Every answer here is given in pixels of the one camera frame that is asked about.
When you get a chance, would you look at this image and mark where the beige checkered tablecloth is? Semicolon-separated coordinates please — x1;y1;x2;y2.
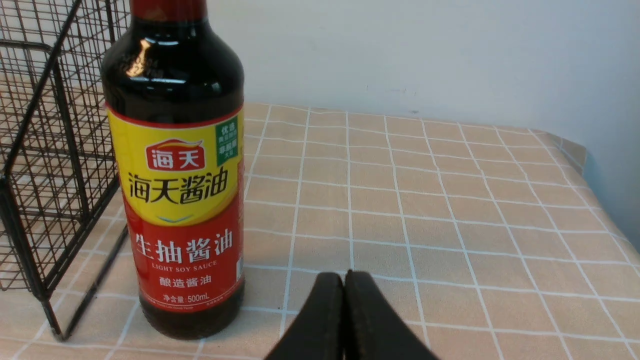
1;104;640;360

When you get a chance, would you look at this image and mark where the black wire mesh shelf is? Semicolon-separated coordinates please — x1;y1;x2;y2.
0;0;130;342

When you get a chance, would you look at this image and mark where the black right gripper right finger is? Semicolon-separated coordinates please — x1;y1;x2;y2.
343;269;438;360

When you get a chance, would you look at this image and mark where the dark soy sauce bottle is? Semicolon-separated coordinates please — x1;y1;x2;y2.
101;0;245;340

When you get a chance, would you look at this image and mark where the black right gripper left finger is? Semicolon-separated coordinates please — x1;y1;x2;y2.
266;272;344;360

